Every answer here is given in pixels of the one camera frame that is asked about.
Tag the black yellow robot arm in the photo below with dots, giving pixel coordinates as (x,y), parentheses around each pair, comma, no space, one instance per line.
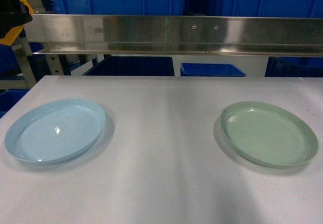
(14,15)

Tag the small blue bin behind table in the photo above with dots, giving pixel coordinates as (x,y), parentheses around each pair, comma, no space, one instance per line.
(210,70)

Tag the dark blue bin behind table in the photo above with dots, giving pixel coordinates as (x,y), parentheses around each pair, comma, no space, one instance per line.
(133,66)

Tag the light green plastic plate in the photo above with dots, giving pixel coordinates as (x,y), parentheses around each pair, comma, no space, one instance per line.
(268,135)

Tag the light blue plastic plate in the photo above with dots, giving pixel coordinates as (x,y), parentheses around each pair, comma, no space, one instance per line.
(55,132)

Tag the stainless steel shelf rail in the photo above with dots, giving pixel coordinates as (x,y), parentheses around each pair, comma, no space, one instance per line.
(110,34)

